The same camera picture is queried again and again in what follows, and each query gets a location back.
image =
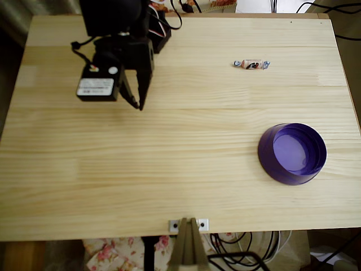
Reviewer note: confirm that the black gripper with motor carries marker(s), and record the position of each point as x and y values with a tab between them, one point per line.
143	60

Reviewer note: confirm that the candy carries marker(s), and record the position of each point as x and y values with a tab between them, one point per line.
251	64

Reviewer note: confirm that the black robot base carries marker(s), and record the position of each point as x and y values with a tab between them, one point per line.
160	34

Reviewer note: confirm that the purple bowl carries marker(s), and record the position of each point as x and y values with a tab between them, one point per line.
282	172

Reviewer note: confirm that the floral fabric with beige trim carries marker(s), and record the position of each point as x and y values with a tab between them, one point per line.
220	4

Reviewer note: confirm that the black pole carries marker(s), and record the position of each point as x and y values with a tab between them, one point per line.
148	254

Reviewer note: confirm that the floral cloth with pink roses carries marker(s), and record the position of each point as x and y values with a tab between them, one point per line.
112	254

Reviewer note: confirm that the white plastic object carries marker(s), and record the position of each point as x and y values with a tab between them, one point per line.
327	254

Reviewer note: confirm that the silver metal bracket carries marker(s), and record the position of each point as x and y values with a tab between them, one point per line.
203	225

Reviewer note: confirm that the metal table clamp bracket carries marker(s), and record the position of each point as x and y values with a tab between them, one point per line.
187	248

